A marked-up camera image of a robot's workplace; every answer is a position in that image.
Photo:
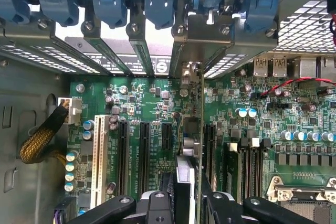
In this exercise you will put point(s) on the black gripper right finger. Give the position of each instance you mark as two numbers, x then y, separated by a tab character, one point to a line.
223	209

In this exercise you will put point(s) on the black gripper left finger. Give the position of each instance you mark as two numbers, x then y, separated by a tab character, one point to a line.
157	208

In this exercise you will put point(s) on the black RAM slots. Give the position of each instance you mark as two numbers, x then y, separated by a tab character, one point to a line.
245	171

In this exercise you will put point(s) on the long black expansion slot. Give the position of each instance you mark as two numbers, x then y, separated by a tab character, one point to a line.
210	153
144	155
123	155

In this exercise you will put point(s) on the short black expansion slot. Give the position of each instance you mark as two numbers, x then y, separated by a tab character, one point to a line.
166	136

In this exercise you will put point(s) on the metal CPU socket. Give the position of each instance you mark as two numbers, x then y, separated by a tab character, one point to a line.
296	195

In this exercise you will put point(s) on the white PCI expansion slot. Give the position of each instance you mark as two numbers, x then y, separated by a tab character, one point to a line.
99	155

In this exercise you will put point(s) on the teal top capacitor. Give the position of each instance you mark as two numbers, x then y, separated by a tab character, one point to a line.
299	136
286	135
241	112
71	167
252	112
88	125
328	137
70	187
71	177
72	155
313	136
88	135

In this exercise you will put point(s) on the green motherboard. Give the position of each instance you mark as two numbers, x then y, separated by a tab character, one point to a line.
157	98

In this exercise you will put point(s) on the white power connector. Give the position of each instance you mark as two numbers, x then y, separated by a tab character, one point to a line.
74	111

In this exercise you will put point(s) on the silver USB port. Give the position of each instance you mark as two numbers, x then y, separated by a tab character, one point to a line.
279	66
260	66

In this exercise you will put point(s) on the black label sticker plate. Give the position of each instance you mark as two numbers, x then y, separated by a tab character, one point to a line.
118	51

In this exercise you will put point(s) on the silver rear port block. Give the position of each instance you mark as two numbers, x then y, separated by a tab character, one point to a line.
305	68

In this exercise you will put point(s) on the perforated metal slot cover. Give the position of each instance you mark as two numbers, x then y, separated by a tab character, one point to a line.
252	39

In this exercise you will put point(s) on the grey metal PC case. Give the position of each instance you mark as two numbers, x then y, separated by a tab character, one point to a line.
26	90

